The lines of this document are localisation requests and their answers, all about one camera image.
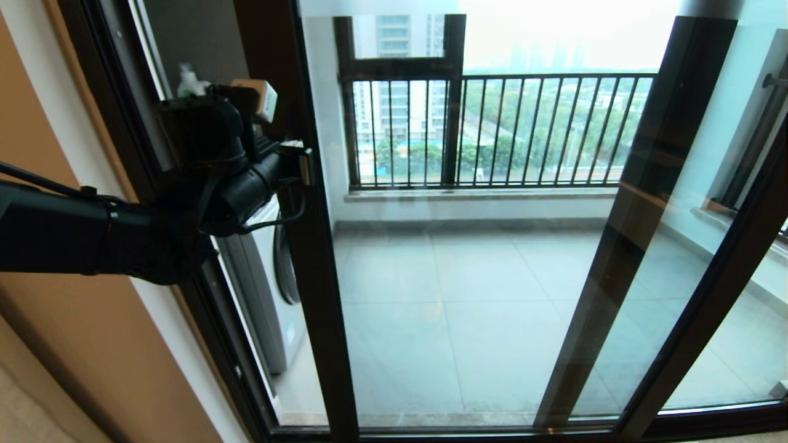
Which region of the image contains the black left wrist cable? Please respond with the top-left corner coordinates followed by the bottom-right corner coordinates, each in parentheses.
top-left (0, 160), bottom-right (307, 236)

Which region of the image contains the white front-load washing machine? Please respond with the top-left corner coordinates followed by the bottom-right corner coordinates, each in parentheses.
top-left (215, 196), bottom-right (307, 376)

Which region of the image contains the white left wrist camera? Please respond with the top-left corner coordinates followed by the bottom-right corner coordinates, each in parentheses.
top-left (231, 79), bottom-right (279, 122)

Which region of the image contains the short stone window sill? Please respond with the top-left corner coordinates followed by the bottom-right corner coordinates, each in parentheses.
top-left (689, 206), bottom-right (788, 265)

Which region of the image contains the long black balcony railing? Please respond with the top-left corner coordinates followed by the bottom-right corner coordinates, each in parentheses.
top-left (354, 73), bottom-right (658, 188)

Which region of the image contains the long stone window sill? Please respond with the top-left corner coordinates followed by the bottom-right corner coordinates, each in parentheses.
top-left (345, 188), bottom-right (619, 204)

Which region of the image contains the dark framed sliding glass door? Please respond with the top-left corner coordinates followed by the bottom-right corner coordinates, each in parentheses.
top-left (58, 0), bottom-right (788, 443)

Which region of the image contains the white detergent bottle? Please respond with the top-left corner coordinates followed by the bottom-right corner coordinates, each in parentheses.
top-left (177, 62), bottom-right (211, 99)

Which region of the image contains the dark brown fixed glass door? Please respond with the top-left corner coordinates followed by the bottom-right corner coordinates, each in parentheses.
top-left (534, 15), bottom-right (788, 431)

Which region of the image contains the dark brown sliding glass door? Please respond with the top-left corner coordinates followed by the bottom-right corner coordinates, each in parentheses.
top-left (233, 0), bottom-right (788, 443)

